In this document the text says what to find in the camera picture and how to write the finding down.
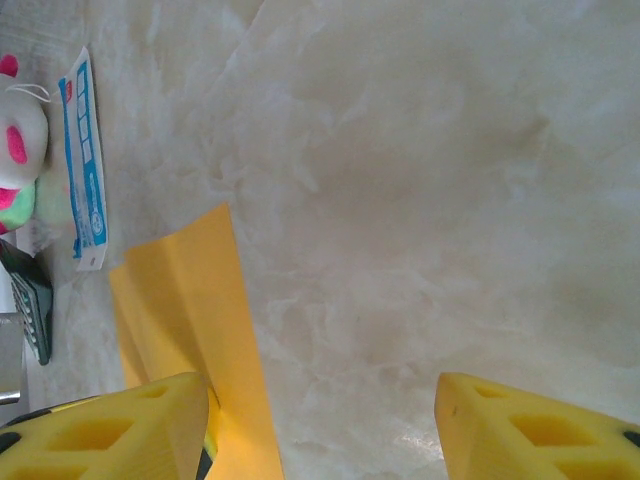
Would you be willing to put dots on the white pink plush toy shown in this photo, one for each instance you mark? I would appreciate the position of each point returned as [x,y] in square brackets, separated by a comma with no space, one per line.
[20,135]

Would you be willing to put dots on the black desk calculator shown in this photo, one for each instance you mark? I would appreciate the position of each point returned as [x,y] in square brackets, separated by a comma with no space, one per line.
[32,305]

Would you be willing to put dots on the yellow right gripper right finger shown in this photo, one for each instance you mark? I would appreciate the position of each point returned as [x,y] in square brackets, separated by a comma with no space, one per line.
[525,440]

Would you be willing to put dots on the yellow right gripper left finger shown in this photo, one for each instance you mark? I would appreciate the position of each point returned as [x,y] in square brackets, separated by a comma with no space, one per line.
[100,440]

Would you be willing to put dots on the blue white plastic packet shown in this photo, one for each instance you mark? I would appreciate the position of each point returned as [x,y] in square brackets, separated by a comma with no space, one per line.
[85,165]

